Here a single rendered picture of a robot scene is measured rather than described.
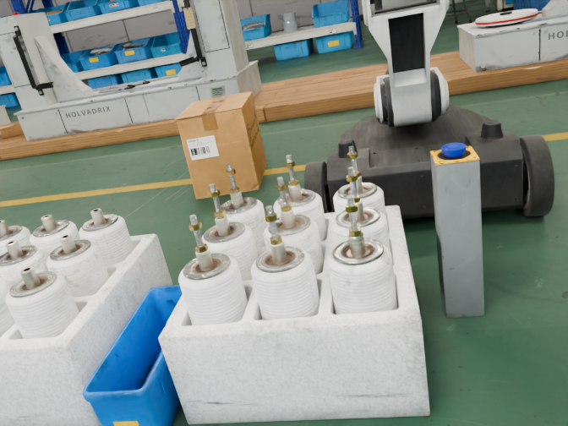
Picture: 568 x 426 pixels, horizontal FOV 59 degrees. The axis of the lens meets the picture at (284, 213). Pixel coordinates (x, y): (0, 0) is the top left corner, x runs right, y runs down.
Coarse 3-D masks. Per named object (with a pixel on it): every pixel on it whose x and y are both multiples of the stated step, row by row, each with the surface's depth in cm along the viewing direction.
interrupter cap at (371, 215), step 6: (366, 210) 85; (372, 210) 85; (378, 210) 84; (336, 216) 85; (342, 216) 85; (348, 216) 85; (366, 216) 84; (372, 216) 83; (378, 216) 82; (336, 222) 83; (342, 222) 83; (348, 222) 82; (360, 222) 82; (366, 222) 81; (372, 222) 81
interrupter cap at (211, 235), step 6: (228, 222) 92; (234, 222) 91; (240, 222) 90; (210, 228) 91; (216, 228) 90; (234, 228) 89; (240, 228) 88; (204, 234) 89; (210, 234) 88; (216, 234) 89; (228, 234) 88; (234, 234) 87; (240, 234) 86; (210, 240) 86; (216, 240) 85; (222, 240) 85; (228, 240) 85
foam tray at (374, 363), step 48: (192, 336) 74; (240, 336) 73; (288, 336) 72; (336, 336) 71; (384, 336) 70; (192, 384) 78; (240, 384) 77; (288, 384) 76; (336, 384) 75; (384, 384) 73
